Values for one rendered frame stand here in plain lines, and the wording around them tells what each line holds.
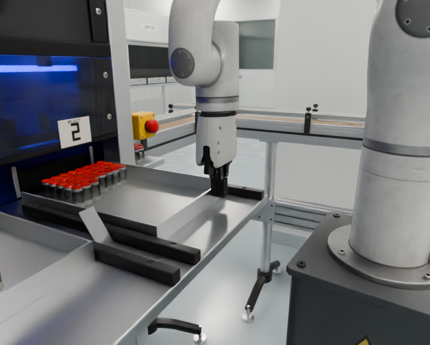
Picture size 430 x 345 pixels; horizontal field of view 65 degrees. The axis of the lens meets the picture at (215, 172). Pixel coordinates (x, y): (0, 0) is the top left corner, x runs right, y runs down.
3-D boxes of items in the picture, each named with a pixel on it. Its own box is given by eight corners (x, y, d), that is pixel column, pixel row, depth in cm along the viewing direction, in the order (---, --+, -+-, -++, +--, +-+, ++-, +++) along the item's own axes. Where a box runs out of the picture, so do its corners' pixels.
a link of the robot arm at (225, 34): (223, 98, 59) (246, 94, 66) (222, 16, 55) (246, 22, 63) (184, 97, 63) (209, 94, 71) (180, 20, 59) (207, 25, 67)
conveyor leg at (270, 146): (253, 283, 177) (259, 139, 154) (259, 274, 185) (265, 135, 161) (269, 287, 173) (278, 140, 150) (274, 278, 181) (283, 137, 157)
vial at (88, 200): (79, 204, 71) (77, 183, 70) (87, 200, 73) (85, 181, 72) (87, 206, 70) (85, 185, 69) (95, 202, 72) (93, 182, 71)
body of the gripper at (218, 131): (212, 104, 72) (213, 155, 75) (187, 109, 63) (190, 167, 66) (245, 105, 68) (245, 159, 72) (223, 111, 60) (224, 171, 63)
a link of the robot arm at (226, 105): (209, 94, 71) (209, 109, 72) (187, 97, 63) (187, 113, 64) (246, 94, 67) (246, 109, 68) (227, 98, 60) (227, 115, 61)
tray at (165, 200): (23, 207, 70) (20, 192, 69) (112, 173, 92) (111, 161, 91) (157, 246, 56) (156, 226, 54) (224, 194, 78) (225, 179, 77)
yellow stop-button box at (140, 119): (121, 137, 99) (119, 113, 97) (137, 133, 105) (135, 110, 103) (142, 140, 96) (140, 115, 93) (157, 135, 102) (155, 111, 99)
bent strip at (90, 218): (81, 245, 56) (77, 212, 54) (96, 237, 58) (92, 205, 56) (150, 268, 49) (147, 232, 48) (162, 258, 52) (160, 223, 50)
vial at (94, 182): (87, 200, 73) (85, 181, 72) (96, 197, 75) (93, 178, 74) (95, 202, 72) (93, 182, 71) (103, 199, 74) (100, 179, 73)
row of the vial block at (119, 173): (64, 206, 70) (60, 185, 69) (122, 181, 86) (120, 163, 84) (70, 208, 70) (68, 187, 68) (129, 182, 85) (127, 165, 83)
